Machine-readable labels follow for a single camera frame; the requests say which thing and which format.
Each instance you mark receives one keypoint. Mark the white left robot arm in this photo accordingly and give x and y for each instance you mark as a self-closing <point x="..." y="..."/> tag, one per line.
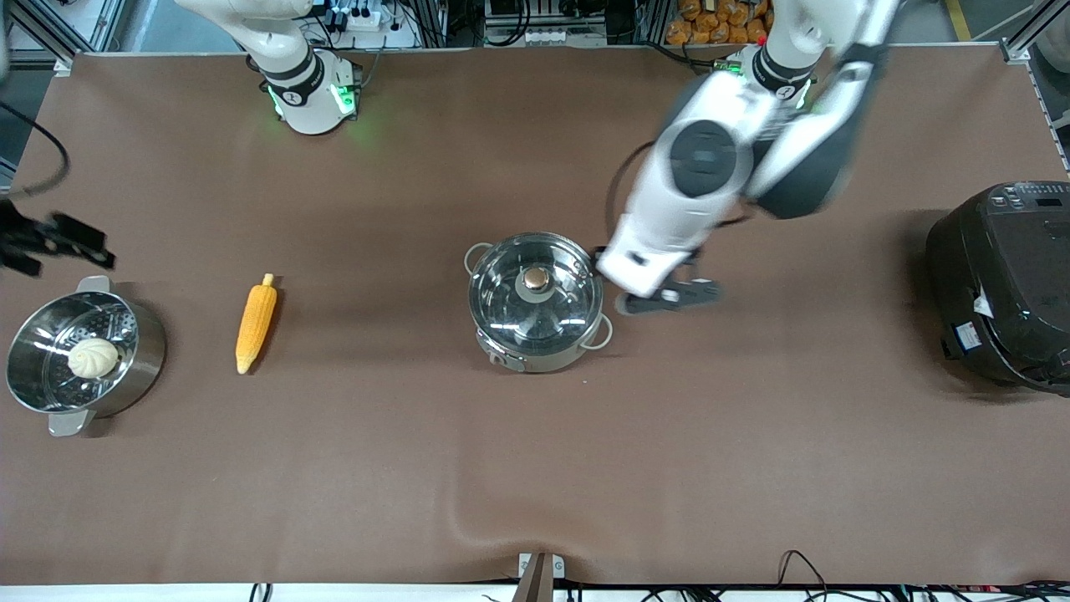
<point x="694" y="201"/>

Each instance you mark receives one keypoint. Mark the steel steamer pot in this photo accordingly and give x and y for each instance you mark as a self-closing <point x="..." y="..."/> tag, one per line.
<point x="134" y="368"/>

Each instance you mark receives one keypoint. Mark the metal table clamp bracket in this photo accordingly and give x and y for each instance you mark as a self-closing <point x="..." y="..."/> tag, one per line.
<point x="541" y="573"/>

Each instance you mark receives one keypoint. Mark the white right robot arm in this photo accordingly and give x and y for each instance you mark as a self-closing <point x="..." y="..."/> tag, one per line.
<point x="301" y="92"/>

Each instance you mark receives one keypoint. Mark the long white power strip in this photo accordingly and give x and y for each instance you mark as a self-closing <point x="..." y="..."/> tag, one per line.
<point x="564" y="37"/>

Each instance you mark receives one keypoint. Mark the yellow corn cob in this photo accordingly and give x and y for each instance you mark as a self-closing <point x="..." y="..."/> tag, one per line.
<point x="256" y="322"/>

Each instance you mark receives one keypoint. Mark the bag of orange buns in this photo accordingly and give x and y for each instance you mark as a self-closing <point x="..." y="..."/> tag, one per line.
<point x="710" y="25"/>

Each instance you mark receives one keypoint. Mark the glass pot lid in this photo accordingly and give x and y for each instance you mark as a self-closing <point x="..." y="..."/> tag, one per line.
<point x="535" y="293"/>

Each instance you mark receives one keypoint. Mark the white steamed bun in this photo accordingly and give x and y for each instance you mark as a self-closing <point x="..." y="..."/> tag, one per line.
<point x="93" y="358"/>

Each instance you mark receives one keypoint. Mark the brown table mat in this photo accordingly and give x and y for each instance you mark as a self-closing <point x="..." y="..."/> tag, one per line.
<point x="535" y="468"/>

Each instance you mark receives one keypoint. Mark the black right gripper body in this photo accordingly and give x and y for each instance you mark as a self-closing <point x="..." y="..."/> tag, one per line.
<point x="18" y="236"/>

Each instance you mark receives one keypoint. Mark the black rice cooker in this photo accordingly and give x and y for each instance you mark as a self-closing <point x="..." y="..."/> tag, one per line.
<point x="1003" y="284"/>

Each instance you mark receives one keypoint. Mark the aluminium frame profile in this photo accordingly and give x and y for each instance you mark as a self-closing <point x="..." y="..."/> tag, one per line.
<point x="92" y="25"/>
<point x="1032" y="29"/>

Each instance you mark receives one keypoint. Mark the white power strip with plugs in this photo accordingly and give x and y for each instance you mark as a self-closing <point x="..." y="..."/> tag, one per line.
<point x="364" y="17"/>

